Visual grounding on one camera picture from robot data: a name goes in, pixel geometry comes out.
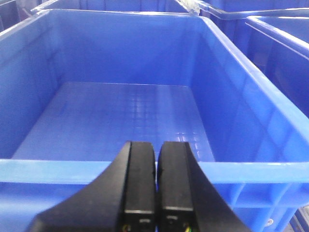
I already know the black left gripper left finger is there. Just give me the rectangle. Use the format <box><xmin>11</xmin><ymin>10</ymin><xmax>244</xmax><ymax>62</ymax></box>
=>
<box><xmin>28</xmin><ymin>141</ymin><xmax>156</xmax><ymax>232</ymax></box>

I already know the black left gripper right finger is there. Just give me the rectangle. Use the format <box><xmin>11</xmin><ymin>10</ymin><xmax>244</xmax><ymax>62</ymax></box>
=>
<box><xmin>157</xmin><ymin>142</ymin><xmax>250</xmax><ymax>232</ymax></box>

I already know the large blue crate front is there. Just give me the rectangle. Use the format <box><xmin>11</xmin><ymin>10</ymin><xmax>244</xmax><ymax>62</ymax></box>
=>
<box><xmin>0</xmin><ymin>10</ymin><xmax>309</xmax><ymax>232</ymax></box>

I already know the blue crate right neighbour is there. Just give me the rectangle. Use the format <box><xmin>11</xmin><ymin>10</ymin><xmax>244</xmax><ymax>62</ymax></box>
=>
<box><xmin>245</xmin><ymin>15</ymin><xmax>309</xmax><ymax>114</ymax></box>

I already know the blue crate behind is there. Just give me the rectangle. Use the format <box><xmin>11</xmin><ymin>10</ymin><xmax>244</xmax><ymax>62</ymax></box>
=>
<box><xmin>31</xmin><ymin>0</ymin><xmax>191</xmax><ymax>14</ymax></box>

